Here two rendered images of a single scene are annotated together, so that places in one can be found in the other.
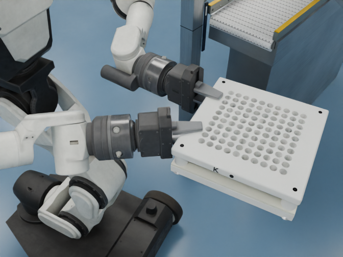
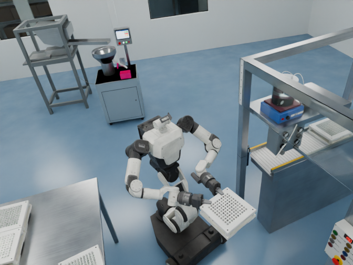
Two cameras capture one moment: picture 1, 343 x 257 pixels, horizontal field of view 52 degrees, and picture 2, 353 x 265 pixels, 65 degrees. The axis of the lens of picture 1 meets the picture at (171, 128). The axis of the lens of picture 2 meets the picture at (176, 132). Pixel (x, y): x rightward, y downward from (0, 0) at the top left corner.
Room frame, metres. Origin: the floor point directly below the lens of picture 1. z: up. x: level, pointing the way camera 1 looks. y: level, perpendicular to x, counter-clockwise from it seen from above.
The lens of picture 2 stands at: (-0.56, -0.48, 2.46)
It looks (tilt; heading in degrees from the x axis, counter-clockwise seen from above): 36 degrees down; 30
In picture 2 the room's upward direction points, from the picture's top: 7 degrees counter-clockwise
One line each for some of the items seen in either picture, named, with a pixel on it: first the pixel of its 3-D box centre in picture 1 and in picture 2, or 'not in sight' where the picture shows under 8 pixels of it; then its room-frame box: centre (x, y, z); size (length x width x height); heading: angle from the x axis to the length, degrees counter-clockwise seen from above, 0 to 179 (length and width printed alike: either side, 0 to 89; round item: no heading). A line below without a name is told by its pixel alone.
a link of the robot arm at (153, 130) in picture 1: (141, 136); (193, 200); (0.47, 0.06, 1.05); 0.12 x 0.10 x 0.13; 95
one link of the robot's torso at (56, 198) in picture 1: (72, 207); (177, 218); (0.78, 0.41, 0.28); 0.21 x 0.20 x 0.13; 63
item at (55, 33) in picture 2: not in sight; (72, 68); (2.54, 3.17, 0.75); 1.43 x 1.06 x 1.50; 124
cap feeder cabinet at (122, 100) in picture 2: not in sight; (122, 95); (2.54, 2.24, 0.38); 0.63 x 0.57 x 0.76; 124
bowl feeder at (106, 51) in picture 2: not in sight; (111, 61); (2.55, 2.31, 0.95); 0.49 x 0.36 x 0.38; 124
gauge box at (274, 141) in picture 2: not in sight; (285, 135); (1.09, -0.39, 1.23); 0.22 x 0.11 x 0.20; 139
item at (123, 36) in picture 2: not in sight; (125, 48); (2.77, 2.15, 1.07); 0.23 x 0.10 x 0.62; 124
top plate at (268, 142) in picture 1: (253, 131); (227, 209); (0.48, -0.16, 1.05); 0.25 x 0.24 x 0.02; 153
